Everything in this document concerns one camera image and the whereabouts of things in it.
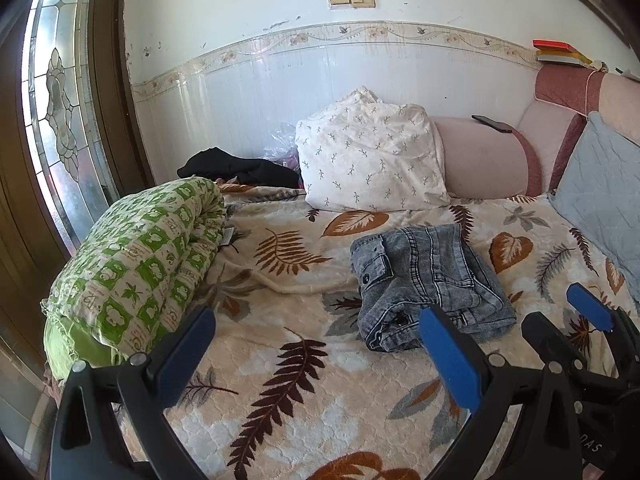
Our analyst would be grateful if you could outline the black smartphone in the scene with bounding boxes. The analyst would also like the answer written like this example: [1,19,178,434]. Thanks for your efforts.
[471,114,514,134]

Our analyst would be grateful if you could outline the white sprig-print pillow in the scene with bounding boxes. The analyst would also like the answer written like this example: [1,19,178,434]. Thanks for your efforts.
[294,87,452,212]

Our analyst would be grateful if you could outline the black cloth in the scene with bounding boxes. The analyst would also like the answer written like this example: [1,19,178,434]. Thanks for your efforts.
[176,147,301,188]

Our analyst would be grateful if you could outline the pink round sofa armrest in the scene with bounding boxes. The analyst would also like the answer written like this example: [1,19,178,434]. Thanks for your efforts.
[431,116,543,198]

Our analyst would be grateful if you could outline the blue denim pants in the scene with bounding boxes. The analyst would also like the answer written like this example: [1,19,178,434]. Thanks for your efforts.
[349,223,517,353]

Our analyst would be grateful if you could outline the pink sofa backrest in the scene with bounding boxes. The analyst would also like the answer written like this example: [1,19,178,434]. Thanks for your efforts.
[515,66,640,196]

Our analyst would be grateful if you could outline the grey-blue quilted pillow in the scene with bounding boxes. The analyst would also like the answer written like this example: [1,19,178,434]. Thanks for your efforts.
[549,110,640,303]

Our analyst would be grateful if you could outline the white cord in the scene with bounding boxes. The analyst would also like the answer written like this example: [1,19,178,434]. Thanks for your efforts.
[582,62,606,116]

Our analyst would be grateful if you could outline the yellow book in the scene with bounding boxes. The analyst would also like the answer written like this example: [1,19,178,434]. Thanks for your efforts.
[536,50,593,67]

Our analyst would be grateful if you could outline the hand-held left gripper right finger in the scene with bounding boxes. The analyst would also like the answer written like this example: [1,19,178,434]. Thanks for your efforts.
[419,305,583,480]

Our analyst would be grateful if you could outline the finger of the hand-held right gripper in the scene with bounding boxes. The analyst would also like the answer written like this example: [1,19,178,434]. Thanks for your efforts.
[566,282,638,376]
[521,311,588,373]

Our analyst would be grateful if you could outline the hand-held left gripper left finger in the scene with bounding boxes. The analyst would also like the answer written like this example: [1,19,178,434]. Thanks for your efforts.
[48,305,217,480]

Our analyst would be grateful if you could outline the red book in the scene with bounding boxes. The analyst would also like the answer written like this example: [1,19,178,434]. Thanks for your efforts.
[532,39,576,53]

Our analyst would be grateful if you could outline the green patterned folded quilt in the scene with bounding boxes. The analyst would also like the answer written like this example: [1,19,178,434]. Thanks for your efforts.
[42,176,227,381]

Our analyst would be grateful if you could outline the clear plastic bag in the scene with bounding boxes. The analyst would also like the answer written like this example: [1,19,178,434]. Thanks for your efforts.
[262,122,303,188]

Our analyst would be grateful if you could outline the cream leaf-print blanket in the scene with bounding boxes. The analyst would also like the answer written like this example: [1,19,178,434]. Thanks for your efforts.
[115,182,640,480]

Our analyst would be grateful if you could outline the wooden door with glass panel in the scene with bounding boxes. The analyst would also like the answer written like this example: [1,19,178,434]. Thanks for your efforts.
[0,0,156,461]

